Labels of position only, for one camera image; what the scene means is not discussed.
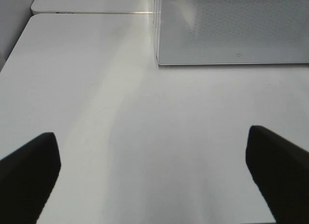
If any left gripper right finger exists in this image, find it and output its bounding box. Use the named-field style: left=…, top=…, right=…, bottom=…
left=245, top=126, right=309, bottom=224

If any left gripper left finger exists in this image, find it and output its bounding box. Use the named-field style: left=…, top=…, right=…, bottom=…
left=0, top=132, right=61, bottom=224

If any white microwave door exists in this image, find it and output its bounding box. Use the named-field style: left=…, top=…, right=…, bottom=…
left=158, top=0, right=309, bottom=65

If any white microwave oven body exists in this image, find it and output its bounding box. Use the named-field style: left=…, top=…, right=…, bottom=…
left=153, top=0, right=162, bottom=63

